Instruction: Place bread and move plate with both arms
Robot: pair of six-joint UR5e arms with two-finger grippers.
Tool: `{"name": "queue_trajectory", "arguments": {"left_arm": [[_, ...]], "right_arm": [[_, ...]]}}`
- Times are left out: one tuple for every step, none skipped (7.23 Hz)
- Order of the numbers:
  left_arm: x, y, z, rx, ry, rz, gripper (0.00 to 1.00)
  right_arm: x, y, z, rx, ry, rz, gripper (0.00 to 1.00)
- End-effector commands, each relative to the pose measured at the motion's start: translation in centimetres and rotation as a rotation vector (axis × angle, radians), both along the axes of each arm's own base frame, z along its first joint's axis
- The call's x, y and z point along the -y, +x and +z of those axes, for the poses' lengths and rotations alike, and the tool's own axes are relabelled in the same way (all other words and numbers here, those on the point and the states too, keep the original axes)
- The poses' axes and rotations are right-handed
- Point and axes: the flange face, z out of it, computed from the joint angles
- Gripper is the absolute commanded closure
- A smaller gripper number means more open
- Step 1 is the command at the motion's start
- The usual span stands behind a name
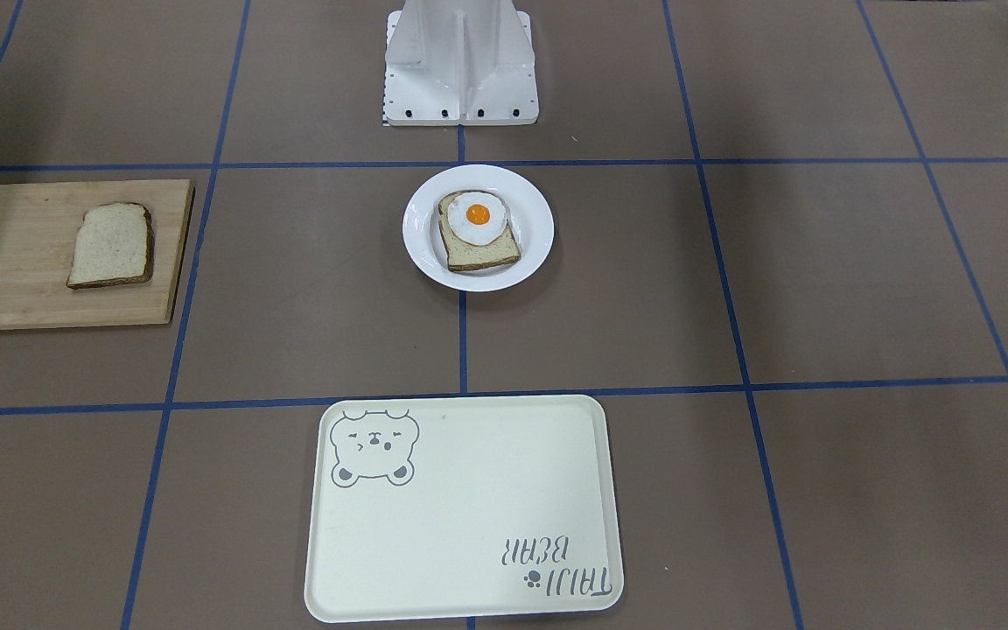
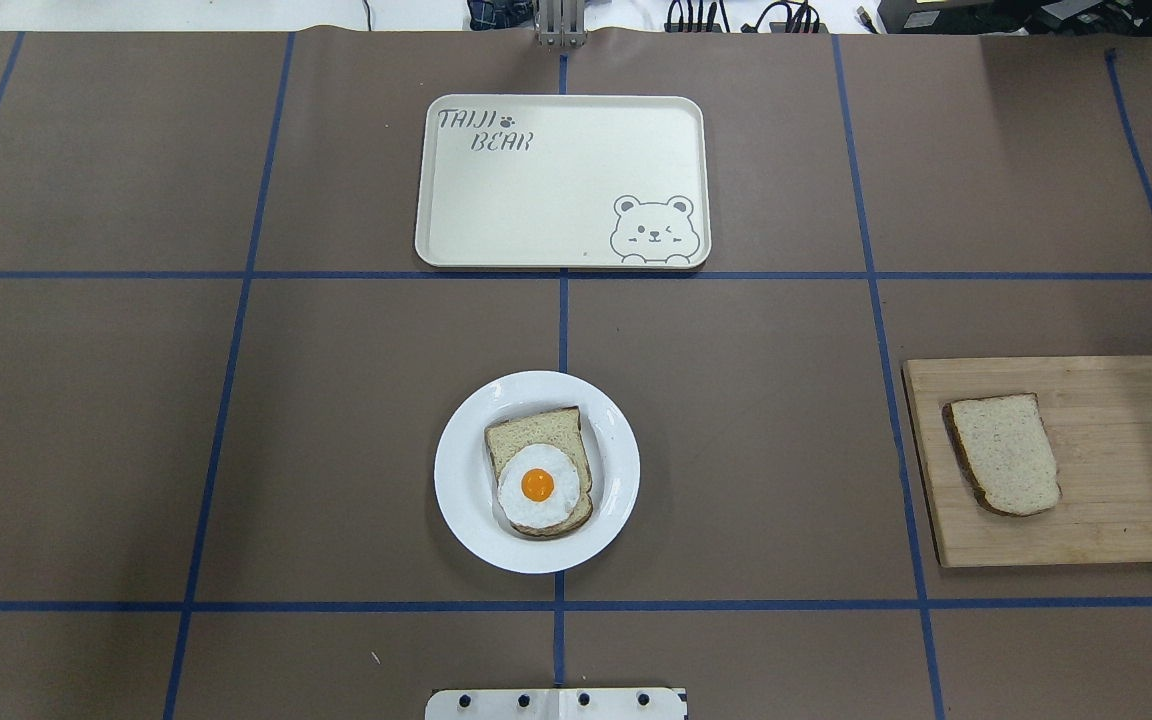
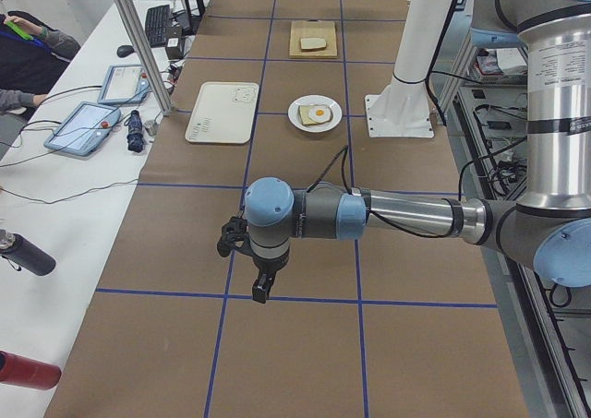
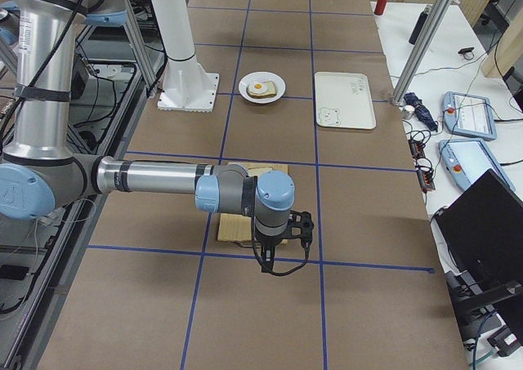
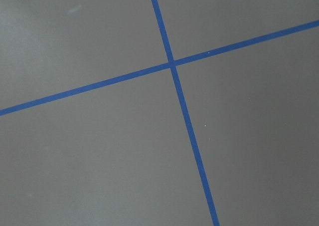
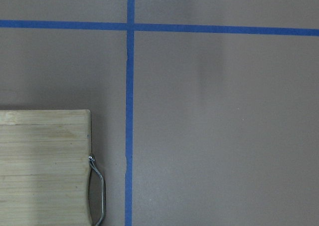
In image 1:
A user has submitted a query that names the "bread slice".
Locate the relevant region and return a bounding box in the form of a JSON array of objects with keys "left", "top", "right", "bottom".
[
  {"left": 66, "top": 202, "right": 155, "bottom": 291},
  {"left": 437, "top": 190, "right": 522, "bottom": 272}
]

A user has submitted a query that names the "fried egg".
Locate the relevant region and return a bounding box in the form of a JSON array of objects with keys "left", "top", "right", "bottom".
[{"left": 445, "top": 191, "right": 508, "bottom": 246}]

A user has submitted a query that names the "white round plate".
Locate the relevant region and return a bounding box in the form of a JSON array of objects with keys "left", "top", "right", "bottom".
[{"left": 402, "top": 164, "right": 556, "bottom": 292}]

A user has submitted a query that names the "wooden cutting board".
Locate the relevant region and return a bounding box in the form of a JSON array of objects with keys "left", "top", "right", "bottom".
[{"left": 0, "top": 179, "right": 193, "bottom": 330}]

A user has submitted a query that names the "cream bear tray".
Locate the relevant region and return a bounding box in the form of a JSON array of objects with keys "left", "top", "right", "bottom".
[{"left": 304, "top": 395, "right": 625, "bottom": 623}]

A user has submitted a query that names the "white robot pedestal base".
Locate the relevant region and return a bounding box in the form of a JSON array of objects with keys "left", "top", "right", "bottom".
[{"left": 381, "top": 1, "right": 540, "bottom": 127}]

